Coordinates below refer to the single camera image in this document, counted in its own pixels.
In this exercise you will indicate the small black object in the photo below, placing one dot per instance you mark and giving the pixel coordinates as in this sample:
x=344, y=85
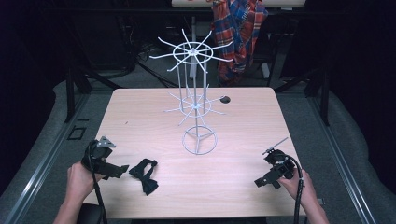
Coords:
x=225, y=99

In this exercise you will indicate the black rectangular floor frame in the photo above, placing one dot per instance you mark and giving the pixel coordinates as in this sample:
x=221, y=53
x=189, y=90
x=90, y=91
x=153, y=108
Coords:
x=77, y=133

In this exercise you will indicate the black metal stand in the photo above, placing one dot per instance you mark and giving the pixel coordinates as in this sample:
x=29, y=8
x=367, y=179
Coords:
x=323, y=99
x=70, y=93

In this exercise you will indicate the red blue plaid cloth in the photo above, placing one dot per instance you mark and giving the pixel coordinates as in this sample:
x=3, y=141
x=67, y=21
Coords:
x=238, y=37

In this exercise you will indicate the aluminium floor rail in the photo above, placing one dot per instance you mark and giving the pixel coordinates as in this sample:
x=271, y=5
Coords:
x=342, y=165
x=40, y=165

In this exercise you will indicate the white table leg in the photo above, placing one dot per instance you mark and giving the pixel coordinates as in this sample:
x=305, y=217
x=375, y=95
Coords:
x=193, y=40

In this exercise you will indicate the dark rounded object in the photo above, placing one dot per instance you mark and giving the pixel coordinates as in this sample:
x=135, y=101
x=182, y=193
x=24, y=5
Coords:
x=90, y=214

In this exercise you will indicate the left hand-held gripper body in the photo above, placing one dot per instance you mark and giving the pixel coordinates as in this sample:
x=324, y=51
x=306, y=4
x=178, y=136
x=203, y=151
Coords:
x=99, y=153

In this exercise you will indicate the person's right hand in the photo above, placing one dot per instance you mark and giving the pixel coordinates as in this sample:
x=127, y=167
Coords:
x=300, y=188

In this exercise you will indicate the person's left hand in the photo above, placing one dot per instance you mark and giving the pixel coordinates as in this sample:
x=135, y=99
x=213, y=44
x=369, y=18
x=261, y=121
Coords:
x=80, y=180

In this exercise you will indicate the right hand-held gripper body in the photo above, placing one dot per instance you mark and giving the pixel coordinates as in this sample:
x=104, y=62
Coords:
x=278, y=163

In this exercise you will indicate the black bow tie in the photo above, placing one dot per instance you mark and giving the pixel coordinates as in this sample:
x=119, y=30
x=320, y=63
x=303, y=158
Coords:
x=145, y=175

